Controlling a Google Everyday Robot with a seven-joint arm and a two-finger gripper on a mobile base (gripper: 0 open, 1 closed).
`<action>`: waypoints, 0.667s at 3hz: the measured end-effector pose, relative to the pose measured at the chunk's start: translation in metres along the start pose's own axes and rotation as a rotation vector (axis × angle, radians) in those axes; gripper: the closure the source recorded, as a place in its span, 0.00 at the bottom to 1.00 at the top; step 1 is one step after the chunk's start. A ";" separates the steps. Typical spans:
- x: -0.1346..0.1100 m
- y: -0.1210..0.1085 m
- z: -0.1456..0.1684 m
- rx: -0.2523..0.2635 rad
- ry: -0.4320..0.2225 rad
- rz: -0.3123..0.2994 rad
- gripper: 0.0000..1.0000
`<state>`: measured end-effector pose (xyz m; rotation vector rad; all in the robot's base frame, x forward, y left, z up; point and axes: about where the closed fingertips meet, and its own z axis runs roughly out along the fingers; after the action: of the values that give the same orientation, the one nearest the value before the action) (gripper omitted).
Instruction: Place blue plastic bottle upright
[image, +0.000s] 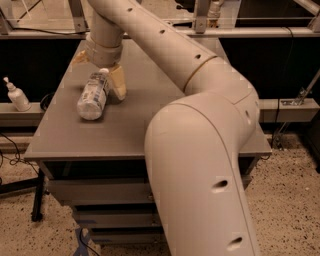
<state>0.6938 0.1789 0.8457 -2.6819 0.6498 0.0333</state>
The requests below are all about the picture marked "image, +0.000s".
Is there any white pump dispenser bottle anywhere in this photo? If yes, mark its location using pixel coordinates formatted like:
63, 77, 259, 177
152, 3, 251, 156
3, 77, 31, 112

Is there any bottom grey drawer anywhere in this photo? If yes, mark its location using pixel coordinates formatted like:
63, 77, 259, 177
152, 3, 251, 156
89, 227, 166, 245

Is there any aluminium frame rail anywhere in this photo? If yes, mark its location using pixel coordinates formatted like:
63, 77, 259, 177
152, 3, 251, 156
0, 27, 320, 39

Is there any grey drawer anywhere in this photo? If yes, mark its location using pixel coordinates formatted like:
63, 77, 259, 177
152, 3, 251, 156
73, 208, 161, 228
89, 227, 166, 245
47, 177, 247, 207

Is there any black stand leg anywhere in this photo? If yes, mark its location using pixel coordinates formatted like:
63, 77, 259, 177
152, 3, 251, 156
0, 170, 44, 222

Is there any top grey drawer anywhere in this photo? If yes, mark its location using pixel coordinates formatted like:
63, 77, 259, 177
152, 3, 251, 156
47, 177, 247, 207

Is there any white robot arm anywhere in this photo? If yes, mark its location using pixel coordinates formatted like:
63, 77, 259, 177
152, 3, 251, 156
86, 0, 260, 256

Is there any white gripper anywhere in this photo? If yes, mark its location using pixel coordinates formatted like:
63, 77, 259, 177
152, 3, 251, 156
71, 34, 127, 101

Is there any middle grey drawer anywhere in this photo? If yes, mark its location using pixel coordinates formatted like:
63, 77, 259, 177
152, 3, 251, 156
73, 208, 161, 228

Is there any clear plastic water bottle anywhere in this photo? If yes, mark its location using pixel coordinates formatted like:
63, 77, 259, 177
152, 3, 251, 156
77, 68, 110, 121

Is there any black cable on rail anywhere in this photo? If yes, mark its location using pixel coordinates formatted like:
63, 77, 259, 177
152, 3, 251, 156
13, 27, 88, 36

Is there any grey drawer cabinet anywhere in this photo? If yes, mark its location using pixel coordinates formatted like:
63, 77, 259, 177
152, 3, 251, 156
23, 37, 273, 248

